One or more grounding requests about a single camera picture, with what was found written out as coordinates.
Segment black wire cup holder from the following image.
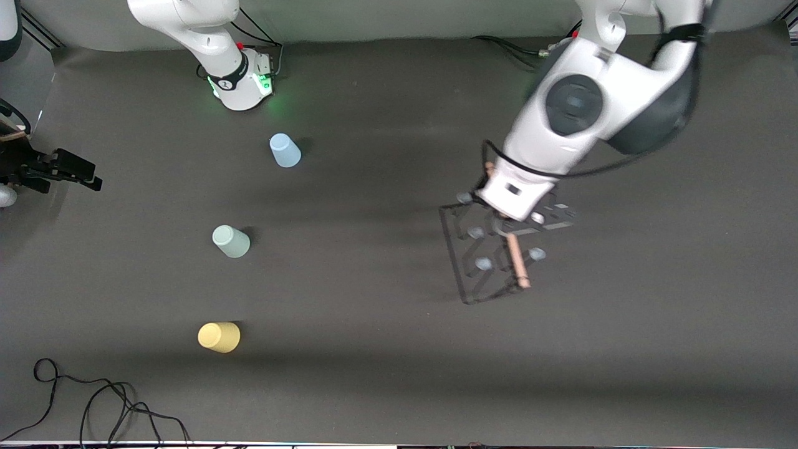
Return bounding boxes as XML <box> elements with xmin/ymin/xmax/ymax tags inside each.
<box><xmin>440</xmin><ymin>161</ymin><xmax>549</xmax><ymax>306</ymax></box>

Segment pale green plastic cup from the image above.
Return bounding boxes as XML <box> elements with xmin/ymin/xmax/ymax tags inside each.
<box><xmin>212</xmin><ymin>225</ymin><xmax>251</xmax><ymax>259</ymax></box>

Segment yellow plastic cup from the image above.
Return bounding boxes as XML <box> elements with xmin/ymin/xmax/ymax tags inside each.
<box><xmin>198</xmin><ymin>322</ymin><xmax>241</xmax><ymax>354</ymax></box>

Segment light blue plastic cup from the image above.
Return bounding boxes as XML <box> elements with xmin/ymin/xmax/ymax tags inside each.
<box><xmin>269</xmin><ymin>133</ymin><xmax>302</xmax><ymax>168</ymax></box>

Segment dark grey table mat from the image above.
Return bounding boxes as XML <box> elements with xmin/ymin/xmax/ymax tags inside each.
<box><xmin>0</xmin><ymin>22</ymin><xmax>798</xmax><ymax>447</ymax></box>

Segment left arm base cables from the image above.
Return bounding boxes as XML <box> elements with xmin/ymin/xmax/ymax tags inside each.
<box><xmin>471</xmin><ymin>34</ymin><xmax>549</xmax><ymax>69</ymax></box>

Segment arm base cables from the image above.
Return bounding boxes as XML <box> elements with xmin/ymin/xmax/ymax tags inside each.
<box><xmin>196</xmin><ymin>6</ymin><xmax>284</xmax><ymax>82</ymax></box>
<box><xmin>471</xmin><ymin>34</ymin><xmax>549</xmax><ymax>69</ymax></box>

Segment loose black cable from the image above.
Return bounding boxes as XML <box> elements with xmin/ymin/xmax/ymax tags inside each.
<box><xmin>0</xmin><ymin>358</ymin><xmax>191</xmax><ymax>447</ymax></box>

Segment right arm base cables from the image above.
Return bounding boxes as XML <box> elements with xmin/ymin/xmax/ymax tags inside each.
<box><xmin>196</xmin><ymin>6</ymin><xmax>284</xmax><ymax>82</ymax></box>

